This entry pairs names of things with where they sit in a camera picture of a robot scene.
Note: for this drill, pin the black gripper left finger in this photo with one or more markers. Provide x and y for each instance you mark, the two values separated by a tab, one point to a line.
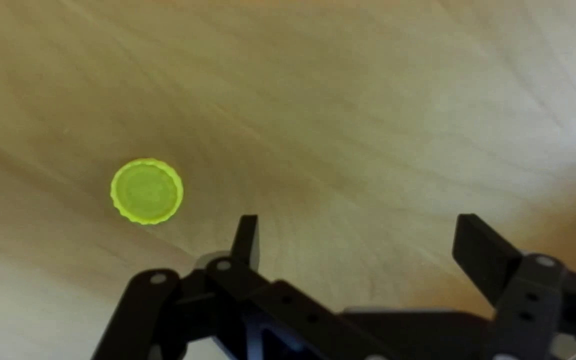
247	241

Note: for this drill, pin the yellow game disc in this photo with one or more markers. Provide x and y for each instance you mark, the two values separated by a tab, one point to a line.
147	191

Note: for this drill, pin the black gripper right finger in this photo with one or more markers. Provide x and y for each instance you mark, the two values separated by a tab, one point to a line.
488	256

